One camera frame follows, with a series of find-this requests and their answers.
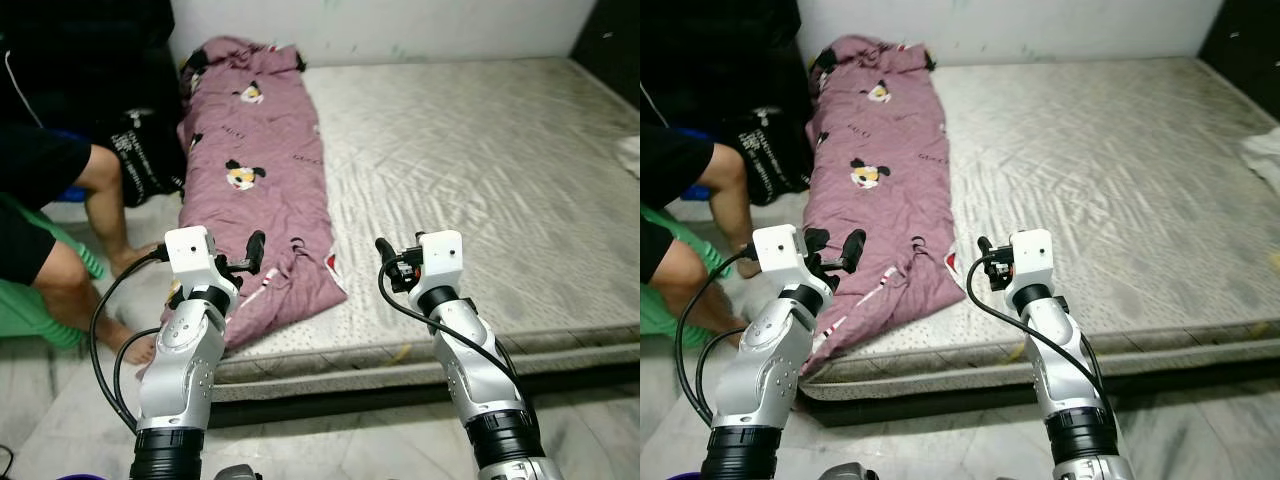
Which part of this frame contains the white quilted mattress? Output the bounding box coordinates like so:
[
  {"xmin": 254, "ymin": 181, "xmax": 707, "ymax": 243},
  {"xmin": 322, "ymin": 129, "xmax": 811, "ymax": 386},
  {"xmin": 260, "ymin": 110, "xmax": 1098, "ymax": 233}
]
[
  {"xmin": 165, "ymin": 55, "xmax": 640, "ymax": 403},
  {"xmin": 795, "ymin": 55, "xmax": 1280, "ymax": 401}
]

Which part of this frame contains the person in black shorts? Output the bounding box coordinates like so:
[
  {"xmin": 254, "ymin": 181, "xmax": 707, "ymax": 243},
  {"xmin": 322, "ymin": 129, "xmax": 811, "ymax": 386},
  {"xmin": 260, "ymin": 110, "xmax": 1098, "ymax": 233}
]
[
  {"xmin": 0, "ymin": 30, "xmax": 161, "ymax": 366},
  {"xmin": 640, "ymin": 120, "xmax": 766, "ymax": 346}
]

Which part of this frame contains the green plastic stool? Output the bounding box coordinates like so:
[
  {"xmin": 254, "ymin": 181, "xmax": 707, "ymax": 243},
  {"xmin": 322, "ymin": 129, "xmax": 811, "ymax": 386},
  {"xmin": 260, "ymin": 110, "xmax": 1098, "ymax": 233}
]
[
  {"xmin": 0, "ymin": 192, "xmax": 106, "ymax": 351},
  {"xmin": 640, "ymin": 205, "xmax": 736, "ymax": 349}
]

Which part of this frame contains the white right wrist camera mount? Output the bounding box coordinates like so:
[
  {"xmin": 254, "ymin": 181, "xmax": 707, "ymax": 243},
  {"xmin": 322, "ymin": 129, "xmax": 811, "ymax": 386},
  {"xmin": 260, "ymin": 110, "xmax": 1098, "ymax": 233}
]
[
  {"xmin": 418, "ymin": 230, "xmax": 466, "ymax": 293},
  {"xmin": 1007, "ymin": 229, "xmax": 1056, "ymax": 291}
]

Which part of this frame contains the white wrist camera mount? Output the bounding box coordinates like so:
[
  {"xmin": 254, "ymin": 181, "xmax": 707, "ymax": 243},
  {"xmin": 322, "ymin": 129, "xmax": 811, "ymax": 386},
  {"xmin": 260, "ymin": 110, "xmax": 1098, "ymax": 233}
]
[
  {"xmin": 750, "ymin": 224, "xmax": 813, "ymax": 291},
  {"xmin": 163, "ymin": 226, "xmax": 223, "ymax": 291},
  {"xmin": 418, "ymin": 230, "xmax": 466, "ymax": 293},
  {"xmin": 1007, "ymin": 229, "xmax": 1056, "ymax": 291}
]

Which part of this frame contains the black bag white print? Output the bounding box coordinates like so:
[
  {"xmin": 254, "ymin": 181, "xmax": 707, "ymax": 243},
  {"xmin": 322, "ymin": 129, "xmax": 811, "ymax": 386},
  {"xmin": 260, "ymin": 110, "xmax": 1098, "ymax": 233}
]
[
  {"xmin": 100, "ymin": 105, "xmax": 186, "ymax": 206},
  {"xmin": 735, "ymin": 103, "xmax": 813, "ymax": 206}
]

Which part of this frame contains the blue plastic tub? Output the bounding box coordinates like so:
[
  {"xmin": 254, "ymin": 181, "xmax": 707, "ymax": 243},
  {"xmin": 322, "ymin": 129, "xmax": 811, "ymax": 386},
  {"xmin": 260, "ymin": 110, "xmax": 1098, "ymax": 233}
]
[
  {"xmin": 680, "ymin": 128, "xmax": 716, "ymax": 201},
  {"xmin": 45, "ymin": 128, "xmax": 91, "ymax": 204}
]

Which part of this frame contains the dark tufted headboard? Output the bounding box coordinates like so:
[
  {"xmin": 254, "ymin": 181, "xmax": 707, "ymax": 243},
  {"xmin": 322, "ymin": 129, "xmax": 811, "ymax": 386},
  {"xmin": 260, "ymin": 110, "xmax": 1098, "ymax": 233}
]
[
  {"xmin": 1195, "ymin": 0, "xmax": 1280, "ymax": 91},
  {"xmin": 570, "ymin": 0, "xmax": 640, "ymax": 106}
]

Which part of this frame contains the black wooden cabinet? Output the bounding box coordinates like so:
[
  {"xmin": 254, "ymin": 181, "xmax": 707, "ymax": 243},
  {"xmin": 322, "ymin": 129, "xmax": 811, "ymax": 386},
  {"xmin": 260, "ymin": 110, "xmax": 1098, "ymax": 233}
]
[
  {"xmin": 640, "ymin": 0, "xmax": 813, "ymax": 126},
  {"xmin": 0, "ymin": 0, "xmax": 179, "ymax": 131}
]

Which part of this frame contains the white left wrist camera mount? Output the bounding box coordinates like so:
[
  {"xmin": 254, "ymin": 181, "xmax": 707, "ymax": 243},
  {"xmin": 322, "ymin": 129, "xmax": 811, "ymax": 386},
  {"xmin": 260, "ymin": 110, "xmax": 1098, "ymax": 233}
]
[
  {"xmin": 750, "ymin": 224, "xmax": 813, "ymax": 291},
  {"xmin": 163, "ymin": 226, "xmax": 223, "ymax": 291}
]

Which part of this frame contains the long black left arm cable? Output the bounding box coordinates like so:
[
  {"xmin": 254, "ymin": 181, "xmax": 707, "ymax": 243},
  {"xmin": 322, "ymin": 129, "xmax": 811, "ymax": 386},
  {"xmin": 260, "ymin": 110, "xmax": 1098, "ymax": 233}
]
[
  {"xmin": 672, "ymin": 250, "xmax": 756, "ymax": 426},
  {"xmin": 88, "ymin": 250, "xmax": 169, "ymax": 436}
]

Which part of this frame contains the short black left arm cable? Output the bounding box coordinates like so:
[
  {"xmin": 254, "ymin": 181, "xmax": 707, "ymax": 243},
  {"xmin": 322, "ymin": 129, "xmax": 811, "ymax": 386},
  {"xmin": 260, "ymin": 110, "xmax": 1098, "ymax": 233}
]
[
  {"xmin": 112, "ymin": 325, "xmax": 161, "ymax": 426},
  {"xmin": 693, "ymin": 325, "xmax": 746, "ymax": 421}
]

